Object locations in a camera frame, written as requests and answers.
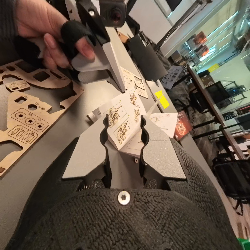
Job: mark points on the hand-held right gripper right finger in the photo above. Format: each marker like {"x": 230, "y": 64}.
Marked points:
{"x": 162, "y": 156}

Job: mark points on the orange box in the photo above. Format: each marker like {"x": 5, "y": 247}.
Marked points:
{"x": 205, "y": 50}
{"x": 200, "y": 38}

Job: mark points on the long background table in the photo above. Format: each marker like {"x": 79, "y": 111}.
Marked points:
{"x": 214, "y": 110}

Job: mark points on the yellow paper sheet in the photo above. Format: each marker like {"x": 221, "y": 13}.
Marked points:
{"x": 164, "y": 102}

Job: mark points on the green plastic item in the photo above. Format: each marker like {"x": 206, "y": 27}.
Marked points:
{"x": 244, "y": 244}

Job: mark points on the person's left forearm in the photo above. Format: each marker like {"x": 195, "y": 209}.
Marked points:
{"x": 6, "y": 21}

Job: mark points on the black crate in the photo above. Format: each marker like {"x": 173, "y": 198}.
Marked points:
{"x": 216, "y": 91}

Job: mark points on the person's left hand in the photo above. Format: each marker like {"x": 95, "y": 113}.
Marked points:
{"x": 41, "y": 19}

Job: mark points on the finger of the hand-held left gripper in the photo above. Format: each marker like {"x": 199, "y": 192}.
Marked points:
{"x": 114, "y": 64}

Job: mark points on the small wooden part sheet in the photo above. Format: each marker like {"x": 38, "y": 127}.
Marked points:
{"x": 140, "y": 87}

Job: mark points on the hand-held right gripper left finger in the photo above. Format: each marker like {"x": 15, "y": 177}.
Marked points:
{"x": 86, "y": 156}

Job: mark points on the instruction booklet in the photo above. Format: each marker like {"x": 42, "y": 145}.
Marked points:
{"x": 125, "y": 117}

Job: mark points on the black office chair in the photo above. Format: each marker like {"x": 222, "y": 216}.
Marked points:
{"x": 197, "y": 101}

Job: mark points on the black mesh chair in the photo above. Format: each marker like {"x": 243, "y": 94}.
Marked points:
{"x": 230, "y": 175}

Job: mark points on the black flat box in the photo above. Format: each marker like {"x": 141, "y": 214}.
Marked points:
{"x": 146, "y": 56}

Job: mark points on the large wooden part sheet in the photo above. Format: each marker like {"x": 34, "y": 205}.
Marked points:
{"x": 21, "y": 125}

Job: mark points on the brown cardboard piece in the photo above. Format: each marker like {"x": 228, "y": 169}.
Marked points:
{"x": 122, "y": 37}

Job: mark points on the white printed leaflet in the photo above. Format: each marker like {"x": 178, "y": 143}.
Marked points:
{"x": 166, "y": 123}

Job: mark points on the dark red product box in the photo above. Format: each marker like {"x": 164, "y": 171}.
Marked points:
{"x": 182, "y": 127}

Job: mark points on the grey printed sheet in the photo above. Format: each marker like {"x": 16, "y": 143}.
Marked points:
{"x": 171, "y": 77}

